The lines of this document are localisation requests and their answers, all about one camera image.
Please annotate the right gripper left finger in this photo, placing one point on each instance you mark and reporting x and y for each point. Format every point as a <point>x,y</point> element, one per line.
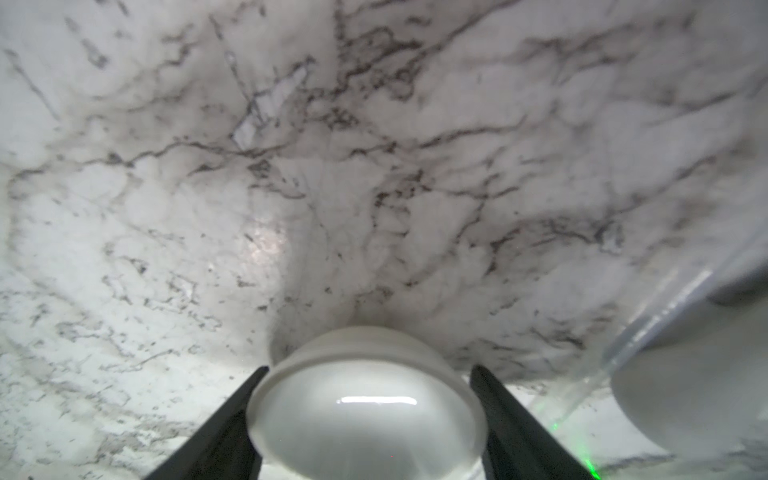
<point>221,448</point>

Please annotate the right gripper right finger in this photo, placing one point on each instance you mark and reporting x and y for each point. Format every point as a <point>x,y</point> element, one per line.
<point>518,446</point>

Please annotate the white mortar bowl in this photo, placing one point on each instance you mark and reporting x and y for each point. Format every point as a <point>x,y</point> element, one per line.
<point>367,402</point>

